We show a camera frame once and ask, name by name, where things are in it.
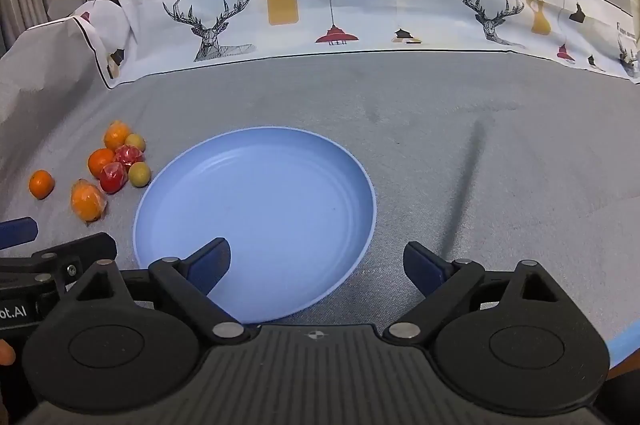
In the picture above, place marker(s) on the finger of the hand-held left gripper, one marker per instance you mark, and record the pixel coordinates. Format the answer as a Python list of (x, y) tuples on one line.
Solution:
[(82, 252), (17, 232)]

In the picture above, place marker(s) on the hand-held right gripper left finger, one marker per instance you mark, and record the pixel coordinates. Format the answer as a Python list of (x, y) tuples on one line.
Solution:
[(216, 261)]

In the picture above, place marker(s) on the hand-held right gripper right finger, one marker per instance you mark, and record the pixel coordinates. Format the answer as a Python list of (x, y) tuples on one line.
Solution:
[(422, 270)]

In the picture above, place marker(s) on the plastic-wrapped orange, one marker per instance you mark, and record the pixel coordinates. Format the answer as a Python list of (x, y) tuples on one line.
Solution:
[(115, 136), (87, 201)]

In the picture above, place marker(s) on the bare orange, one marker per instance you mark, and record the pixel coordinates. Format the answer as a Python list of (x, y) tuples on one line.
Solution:
[(100, 162), (41, 184)]

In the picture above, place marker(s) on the blue plate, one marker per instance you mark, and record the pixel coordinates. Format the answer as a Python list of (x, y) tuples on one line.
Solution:
[(260, 205)]

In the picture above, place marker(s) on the plastic-wrapped red fruit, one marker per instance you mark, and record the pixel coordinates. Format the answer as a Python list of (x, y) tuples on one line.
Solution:
[(129, 154), (112, 179)]

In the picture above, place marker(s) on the small yellow-green fruit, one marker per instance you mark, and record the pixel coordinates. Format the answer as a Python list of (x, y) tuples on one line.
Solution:
[(136, 142), (139, 174)]

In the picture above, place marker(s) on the person's left hand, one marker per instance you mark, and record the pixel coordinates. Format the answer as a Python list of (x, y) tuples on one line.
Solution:
[(6, 353)]

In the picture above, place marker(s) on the grey printed sofa cover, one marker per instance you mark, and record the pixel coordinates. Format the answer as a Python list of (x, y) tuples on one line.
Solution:
[(425, 105)]

